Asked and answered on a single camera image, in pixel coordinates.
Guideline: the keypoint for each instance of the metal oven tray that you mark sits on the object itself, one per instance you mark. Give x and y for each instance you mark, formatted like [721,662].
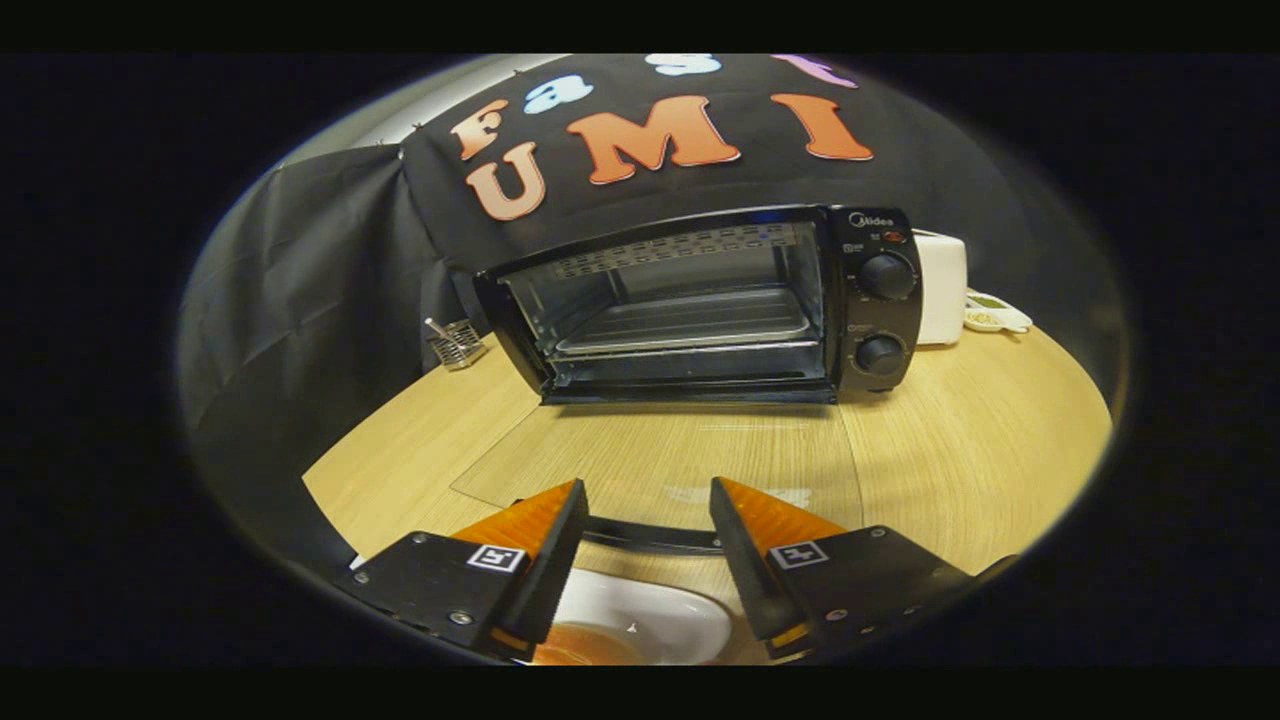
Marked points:
[690,320]

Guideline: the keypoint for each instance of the black backdrop cloth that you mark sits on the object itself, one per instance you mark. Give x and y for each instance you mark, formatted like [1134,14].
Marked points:
[330,280]

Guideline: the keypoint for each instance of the white boxy appliance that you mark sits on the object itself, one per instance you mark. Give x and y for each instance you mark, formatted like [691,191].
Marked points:
[945,290]

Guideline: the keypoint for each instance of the white oval plate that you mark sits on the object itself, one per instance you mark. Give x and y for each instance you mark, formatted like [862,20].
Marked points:
[660,620]

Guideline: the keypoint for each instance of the small white digital device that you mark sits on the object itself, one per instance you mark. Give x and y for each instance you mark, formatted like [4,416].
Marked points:
[990,318]

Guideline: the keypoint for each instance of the black toaster oven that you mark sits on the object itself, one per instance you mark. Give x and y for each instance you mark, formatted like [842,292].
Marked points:
[880,300]

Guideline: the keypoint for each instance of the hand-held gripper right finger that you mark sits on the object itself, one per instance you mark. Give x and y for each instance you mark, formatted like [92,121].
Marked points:
[745,570]

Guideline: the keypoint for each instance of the round tan bread bun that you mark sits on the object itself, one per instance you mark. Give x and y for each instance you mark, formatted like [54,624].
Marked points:
[590,648]

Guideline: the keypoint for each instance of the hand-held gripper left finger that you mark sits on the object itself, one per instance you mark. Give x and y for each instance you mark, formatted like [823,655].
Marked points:
[555,570]

